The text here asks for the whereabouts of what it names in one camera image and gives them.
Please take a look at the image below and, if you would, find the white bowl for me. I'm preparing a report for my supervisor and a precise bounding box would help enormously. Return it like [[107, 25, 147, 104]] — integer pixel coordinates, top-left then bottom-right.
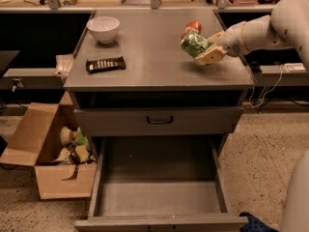
[[86, 16, 120, 44]]

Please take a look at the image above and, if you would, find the white cup in box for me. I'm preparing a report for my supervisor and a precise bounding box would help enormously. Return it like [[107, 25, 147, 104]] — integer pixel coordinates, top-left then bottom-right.
[[60, 126, 76, 147]]

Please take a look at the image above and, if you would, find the closed grey top drawer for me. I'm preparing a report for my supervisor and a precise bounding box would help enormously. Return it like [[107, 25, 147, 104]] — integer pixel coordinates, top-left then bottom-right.
[[74, 106, 242, 136]]

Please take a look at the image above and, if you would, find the blue perforated object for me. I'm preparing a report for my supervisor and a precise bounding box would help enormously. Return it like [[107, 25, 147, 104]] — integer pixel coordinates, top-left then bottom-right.
[[239, 212, 279, 232]]

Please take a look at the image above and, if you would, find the crumpled white plastic bag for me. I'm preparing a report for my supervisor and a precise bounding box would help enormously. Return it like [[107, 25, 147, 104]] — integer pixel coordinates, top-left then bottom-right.
[[53, 54, 74, 77]]

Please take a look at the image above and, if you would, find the dark snack bar packet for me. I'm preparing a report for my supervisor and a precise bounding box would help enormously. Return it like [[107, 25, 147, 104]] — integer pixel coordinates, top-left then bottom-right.
[[86, 56, 126, 73]]

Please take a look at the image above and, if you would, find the open grey middle drawer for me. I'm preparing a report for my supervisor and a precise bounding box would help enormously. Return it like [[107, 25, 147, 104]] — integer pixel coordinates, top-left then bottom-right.
[[75, 135, 247, 232]]

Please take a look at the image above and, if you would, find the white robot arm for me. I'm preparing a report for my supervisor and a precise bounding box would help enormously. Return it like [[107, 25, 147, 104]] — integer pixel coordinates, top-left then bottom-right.
[[194, 0, 309, 232]]

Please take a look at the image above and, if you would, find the green soda can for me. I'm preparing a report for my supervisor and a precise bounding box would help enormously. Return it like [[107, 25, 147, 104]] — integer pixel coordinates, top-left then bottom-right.
[[181, 31, 211, 57]]

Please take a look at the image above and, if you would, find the grey drawer cabinet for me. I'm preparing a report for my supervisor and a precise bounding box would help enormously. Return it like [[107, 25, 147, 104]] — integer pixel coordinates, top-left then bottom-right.
[[63, 7, 256, 147]]

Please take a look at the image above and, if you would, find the open cardboard box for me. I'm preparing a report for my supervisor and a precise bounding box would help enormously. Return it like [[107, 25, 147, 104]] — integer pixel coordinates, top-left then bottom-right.
[[0, 94, 97, 199]]

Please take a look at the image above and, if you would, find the white power strip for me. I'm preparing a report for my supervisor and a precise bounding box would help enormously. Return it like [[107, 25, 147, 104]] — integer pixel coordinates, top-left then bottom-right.
[[283, 63, 305, 73]]

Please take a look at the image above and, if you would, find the orange soda can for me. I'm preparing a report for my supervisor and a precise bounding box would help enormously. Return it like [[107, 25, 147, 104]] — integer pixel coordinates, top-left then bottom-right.
[[181, 20, 202, 39]]

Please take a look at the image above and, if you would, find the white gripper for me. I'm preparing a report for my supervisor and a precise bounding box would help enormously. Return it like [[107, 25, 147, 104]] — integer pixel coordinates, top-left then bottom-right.
[[194, 21, 249, 66]]

